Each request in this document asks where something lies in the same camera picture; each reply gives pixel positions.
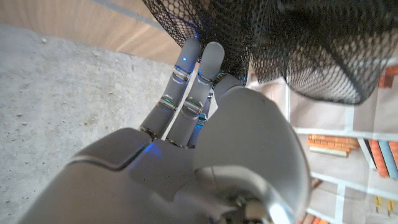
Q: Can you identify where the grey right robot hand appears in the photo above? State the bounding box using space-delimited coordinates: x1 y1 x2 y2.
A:
18 37 313 224

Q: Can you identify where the dark brown mesh netting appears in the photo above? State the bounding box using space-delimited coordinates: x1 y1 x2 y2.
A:
141 0 398 106

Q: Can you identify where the printed bookshelf backdrop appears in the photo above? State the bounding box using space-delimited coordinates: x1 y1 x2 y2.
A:
245 46 398 224

